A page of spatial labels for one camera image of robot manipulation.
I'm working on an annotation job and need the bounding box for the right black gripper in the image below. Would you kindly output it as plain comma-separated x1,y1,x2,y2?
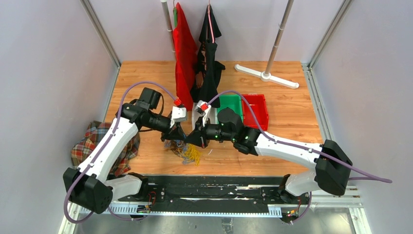
184,116,235,149

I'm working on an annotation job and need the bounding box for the brown cable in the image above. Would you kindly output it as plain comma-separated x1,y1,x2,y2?
168,143,188,158

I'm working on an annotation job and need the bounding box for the yellow cable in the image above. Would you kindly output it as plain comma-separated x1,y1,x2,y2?
182,143,203,167

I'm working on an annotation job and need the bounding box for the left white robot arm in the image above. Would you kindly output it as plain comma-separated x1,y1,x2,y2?
63,88,187,214

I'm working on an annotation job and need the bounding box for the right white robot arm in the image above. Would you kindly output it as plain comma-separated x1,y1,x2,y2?
185,108,353,203

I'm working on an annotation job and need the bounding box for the white plastic bin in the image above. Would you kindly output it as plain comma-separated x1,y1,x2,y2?
191,103,218,130

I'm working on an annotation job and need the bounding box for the black hanging garment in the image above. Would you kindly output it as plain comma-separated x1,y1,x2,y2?
190,5,225,102

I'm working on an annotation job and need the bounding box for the green plastic bin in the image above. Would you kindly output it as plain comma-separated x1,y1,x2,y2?
216,94,244,121

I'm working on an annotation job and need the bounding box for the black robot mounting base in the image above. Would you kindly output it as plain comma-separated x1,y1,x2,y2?
120,175,309,215

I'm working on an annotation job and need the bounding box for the red plastic bin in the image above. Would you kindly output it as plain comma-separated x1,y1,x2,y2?
242,94,269,131

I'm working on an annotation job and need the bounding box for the plaid flannel shirt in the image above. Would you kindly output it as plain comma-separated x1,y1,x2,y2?
71,121,140,179

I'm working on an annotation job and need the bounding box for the red hanging shirt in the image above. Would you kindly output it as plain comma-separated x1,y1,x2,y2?
172,3,197,111

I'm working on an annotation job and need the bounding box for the white rack base foot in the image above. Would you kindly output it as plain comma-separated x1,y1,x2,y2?
234,64,300,89

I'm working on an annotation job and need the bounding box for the pink clothes hanger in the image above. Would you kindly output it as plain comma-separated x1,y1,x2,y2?
207,1,215,43

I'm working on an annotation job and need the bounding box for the green clothes hanger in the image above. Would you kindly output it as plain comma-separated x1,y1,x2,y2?
173,7,178,28

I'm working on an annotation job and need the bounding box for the left metal rack pole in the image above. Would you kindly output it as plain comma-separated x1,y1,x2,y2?
160,0,176,59

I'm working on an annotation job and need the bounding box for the metal rack pole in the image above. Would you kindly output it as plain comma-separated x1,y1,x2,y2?
264,0,294,77
160,0,176,59

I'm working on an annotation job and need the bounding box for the right metal rack pole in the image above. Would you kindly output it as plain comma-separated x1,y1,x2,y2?
264,0,294,77

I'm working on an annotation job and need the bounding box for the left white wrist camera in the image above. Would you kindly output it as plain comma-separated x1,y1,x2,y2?
170,106,188,128

